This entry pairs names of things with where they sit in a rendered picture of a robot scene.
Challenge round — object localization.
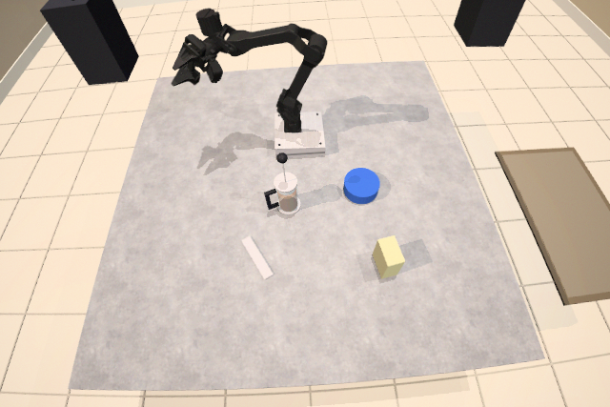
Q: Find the blue short cylinder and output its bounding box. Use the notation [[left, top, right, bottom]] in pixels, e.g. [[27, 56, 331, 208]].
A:
[[343, 168, 379, 204]]

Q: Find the glass french press with black handle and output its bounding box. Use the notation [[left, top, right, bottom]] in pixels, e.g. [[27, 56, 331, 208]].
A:
[[264, 153, 300, 215]]

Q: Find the white flat bar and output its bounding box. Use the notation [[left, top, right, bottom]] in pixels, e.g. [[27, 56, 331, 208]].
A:
[[242, 237, 273, 279]]

